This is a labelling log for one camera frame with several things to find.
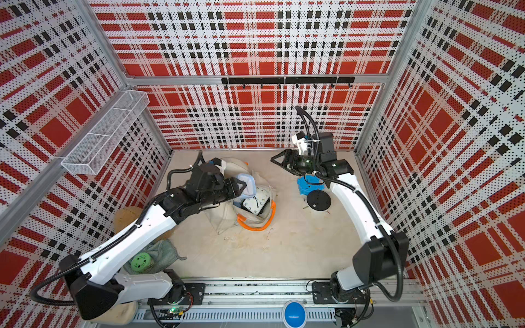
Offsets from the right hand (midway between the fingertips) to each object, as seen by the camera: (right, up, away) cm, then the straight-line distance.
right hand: (278, 163), depth 73 cm
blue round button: (+6, -51, -4) cm, 52 cm away
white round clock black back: (+20, -17, +22) cm, 34 cm away
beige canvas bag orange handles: (-21, -21, +9) cm, 32 cm away
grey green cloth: (-47, -37, +10) cm, 61 cm away
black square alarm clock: (-9, -18, +21) cm, 29 cm away
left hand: (-12, -8, 0) cm, 14 cm away
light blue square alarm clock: (-11, -10, +2) cm, 14 cm away
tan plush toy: (-55, -19, 0) cm, 58 cm away
